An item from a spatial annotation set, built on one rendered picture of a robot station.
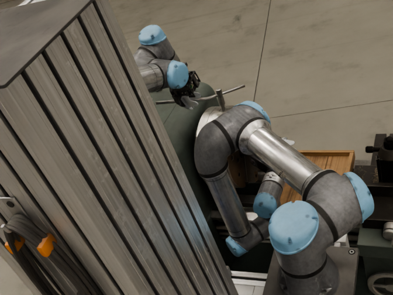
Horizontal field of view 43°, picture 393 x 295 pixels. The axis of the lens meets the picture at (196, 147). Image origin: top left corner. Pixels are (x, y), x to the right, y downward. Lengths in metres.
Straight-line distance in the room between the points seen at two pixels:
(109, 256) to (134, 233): 0.06
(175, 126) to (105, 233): 1.14
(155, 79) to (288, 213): 0.49
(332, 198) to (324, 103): 2.74
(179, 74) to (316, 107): 2.59
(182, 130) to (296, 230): 0.82
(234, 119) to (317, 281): 0.51
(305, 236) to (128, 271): 0.47
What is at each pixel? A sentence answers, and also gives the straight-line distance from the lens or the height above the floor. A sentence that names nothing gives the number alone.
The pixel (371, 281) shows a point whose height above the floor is 0.73.
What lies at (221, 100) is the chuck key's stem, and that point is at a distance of 1.83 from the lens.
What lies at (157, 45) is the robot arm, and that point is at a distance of 1.50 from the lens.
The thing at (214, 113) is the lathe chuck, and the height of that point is 1.24.
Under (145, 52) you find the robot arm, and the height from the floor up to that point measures 1.64.
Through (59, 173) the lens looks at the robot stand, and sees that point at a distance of 0.65.
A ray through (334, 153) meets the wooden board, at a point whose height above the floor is 0.90.
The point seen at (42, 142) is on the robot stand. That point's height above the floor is 1.94.
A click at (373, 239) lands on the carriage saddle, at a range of 1.69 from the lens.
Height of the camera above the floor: 2.23
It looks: 35 degrees down
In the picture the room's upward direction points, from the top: 22 degrees counter-clockwise
